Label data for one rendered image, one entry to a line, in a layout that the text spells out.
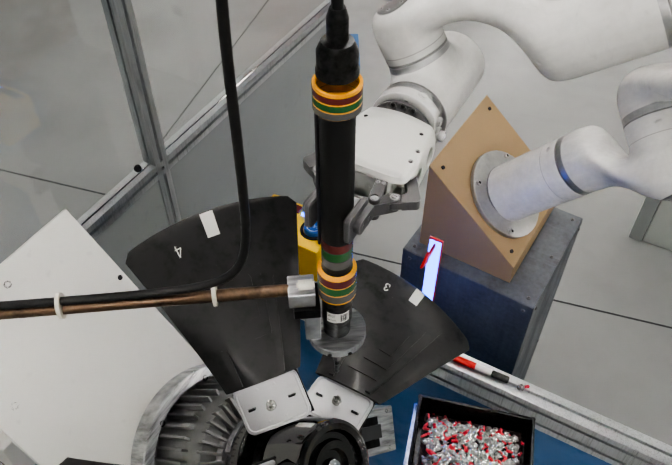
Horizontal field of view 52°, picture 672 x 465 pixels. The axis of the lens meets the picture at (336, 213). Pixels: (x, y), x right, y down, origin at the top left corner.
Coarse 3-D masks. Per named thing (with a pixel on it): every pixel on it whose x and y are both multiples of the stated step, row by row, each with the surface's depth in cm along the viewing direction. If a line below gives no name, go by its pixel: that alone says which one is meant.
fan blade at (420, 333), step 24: (360, 264) 114; (360, 288) 111; (408, 288) 113; (360, 312) 108; (384, 312) 109; (408, 312) 110; (432, 312) 112; (384, 336) 105; (408, 336) 106; (432, 336) 108; (456, 336) 111; (360, 360) 102; (384, 360) 102; (408, 360) 103; (432, 360) 105; (360, 384) 99; (384, 384) 99; (408, 384) 101
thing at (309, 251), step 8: (304, 240) 133; (312, 240) 133; (304, 248) 132; (312, 248) 132; (320, 248) 132; (304, 256) 134; (312, 256) 132; (320, 256) 134; (304, 264) 136; (312, 264) 134; (304, 272) 137; (312, 272) 136
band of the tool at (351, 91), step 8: (312, 80) 58; (360, 80) 58; (320, 88) 61; (328, 88) 61; (336, 88) 61; (344, 88) 61; (352, 88) 61; (360, 88) 57; (328, 96) 57; (336, 96) 57; (344, 96) 57
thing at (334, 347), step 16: (288, 288) 77; (304, 304) 77; (304, 320) 83; (320, 320) 80; (352, 320) 84; (320, 336) 82; (352, 336) 82; (320, 352) 82; (336, 352) 81; (352, 352) 82
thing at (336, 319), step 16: (336, 16) 53; (336, 32) 54; (320, 48) 55; (336, 48) 54; (352, 48) 55; (320, 64) 56; (336, 64) 55; (352, 64) 55; (320, 80) 57; (336, 80) 56; (352, 80) 56; (336, 320) 79; (336, 336) 82
